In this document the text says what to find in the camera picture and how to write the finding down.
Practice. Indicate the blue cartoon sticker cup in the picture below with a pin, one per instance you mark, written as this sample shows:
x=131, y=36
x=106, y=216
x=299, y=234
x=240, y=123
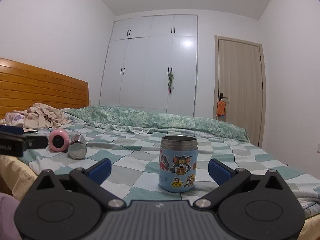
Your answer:
x=177, y=163

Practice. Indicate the tall stainless steel tumbler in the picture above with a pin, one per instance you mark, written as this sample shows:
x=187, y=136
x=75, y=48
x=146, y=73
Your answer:
x=77, y=148

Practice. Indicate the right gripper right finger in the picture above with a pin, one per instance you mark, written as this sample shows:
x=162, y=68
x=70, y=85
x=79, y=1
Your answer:
x=249, y=204

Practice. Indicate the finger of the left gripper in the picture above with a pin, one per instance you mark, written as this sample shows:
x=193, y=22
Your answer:
x=12, y=129

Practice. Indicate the green checkered blanket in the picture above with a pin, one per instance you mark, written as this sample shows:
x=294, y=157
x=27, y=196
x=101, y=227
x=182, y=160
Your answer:
x=142, y=171

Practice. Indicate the orange wooden headboard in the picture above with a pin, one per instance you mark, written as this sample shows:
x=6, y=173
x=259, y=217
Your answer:
x=23, y=84

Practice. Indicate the pink flat book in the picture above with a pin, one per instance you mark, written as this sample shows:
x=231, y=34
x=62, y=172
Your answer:
x=29, y=130

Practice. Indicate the green plant hanging ornament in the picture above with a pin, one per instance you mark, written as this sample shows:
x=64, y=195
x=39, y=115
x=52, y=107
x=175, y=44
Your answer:
x=170, y=80

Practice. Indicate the green floral duvet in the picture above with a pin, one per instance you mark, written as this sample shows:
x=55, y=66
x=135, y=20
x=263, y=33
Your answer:
x=136, y=121

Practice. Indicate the orange pouch on door handle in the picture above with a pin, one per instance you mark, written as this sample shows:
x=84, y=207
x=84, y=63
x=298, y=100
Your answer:
x=221, y=108

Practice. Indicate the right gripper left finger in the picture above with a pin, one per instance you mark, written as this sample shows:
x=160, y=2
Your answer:
x=67, y=203

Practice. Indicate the pink steel-rimmed cup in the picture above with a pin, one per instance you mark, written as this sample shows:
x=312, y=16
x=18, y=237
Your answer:
x=58, y=140

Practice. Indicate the beige wooden door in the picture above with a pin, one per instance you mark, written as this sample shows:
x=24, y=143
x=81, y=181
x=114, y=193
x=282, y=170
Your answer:
x=240, y=76

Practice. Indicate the crumpled beige floral clothes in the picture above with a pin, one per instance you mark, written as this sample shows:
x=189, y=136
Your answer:
x=37, y=116

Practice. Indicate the black door handle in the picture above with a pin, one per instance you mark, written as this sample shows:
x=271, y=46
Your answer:
x=222, y=98

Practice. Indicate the purple sleeve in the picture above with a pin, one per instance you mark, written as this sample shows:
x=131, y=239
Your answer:
x=8, y=230

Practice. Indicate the white built-in wardrobe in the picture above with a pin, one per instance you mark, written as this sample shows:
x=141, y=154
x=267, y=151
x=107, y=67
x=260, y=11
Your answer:
x=140, y=52

